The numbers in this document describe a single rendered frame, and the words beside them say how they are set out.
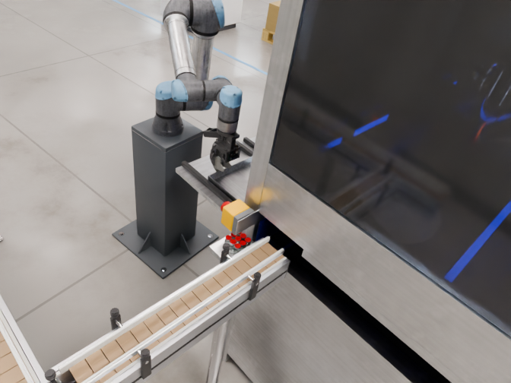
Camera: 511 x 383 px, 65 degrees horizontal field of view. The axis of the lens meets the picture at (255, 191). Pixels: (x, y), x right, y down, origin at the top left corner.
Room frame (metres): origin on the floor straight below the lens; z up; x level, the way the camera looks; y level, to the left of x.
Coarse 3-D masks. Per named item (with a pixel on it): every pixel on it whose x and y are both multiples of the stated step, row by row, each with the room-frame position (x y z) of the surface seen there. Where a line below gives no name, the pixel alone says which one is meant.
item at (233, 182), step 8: (248, 160) 1.36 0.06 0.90; (224, 168) 1.26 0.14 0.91; (232, 168) 1.29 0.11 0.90; (240, 168) 1.32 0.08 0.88; (248, 168) 1.33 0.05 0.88; (208, 176) 1.19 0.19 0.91; (216, 176) 1.22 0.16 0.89; (224, 176) 1.25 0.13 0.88; (232, 176) 1.26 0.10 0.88; (240, 176) 1.27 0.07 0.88; (248, 176) 1.28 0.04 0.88; (216, 184) 1.16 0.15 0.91; (224, 184) 1.20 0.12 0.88; (232, 184) 1.21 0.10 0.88; (240, 184) 1.22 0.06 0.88; (224, 192) 1.13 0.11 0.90; (232, 192) 1.16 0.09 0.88; (240, 192) 1.17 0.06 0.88; (232, 200) 1.10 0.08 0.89
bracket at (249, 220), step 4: (256, 212) 0.93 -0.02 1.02; (248, 216) 0.90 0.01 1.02; (252, 216) 0.92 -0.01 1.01; (256, 216) 0.93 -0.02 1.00; (240, 220) 0.87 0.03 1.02; (244, 220) 0.89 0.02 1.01; (248, 220) 0.90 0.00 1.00; (252, 220) 0.92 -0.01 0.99; (256, 220) 0.94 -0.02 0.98; (240, 224) 0.88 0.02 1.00; (244, 224) 0.89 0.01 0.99; (248, 224) 0.91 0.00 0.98; (252, 224) 0.92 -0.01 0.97; (236, 228) 0.87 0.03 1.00; (240, 228) 0.88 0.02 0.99; (244, 228) 0.89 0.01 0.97; (236, 232) 0.87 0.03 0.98; (240, 232) 0.88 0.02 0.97
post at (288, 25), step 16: (288, 0) 0.96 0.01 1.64; (304, 0) 0.94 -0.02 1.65; (288, 16) 0.96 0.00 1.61; (288, 32) 0.95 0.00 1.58; (272, 48) 0.98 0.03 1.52; (288, 48) 0.95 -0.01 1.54; (272, 64) 0.97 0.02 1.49; (288, 64) 0.94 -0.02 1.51; (272, 80) 0.97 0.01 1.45; (288, 80) 0.95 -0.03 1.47; (272, 96) 0.96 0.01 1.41; (272, 112) 0.95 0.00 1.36; (272, 128) 0.95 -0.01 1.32; (256, 144) 0.97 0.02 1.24; (272, 144) 0.94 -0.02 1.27; (256, 160) 0.97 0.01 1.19; (256, 176) 0.96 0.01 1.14; (256, 192) 0.95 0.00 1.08; (256, 208) 0.94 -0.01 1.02; (256, 224) 0.95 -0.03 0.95; (224, 352) 0.95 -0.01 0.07
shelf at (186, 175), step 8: (240, 152) 1.44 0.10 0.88; (200, 160) 1.32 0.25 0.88; (208, 160) 1.33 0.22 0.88; (232, 160) 1.37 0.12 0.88; (240, 160) 1.38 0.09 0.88; (176, 168) 1.24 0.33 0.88; (184, 168) 1.25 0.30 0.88; (200, 168) 1.27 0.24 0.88; (208, 168) 1.28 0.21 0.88; (184, 176) 1.20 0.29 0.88; (192, 176) 1.21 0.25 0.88; (192, 184) 1.17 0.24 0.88; (200, 184) 1.17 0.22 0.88; (200, 192) 1.14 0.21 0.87; (208, 192) 1.14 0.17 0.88; (208, 200) 1.11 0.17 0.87; (216, 200) 1.10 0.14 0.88
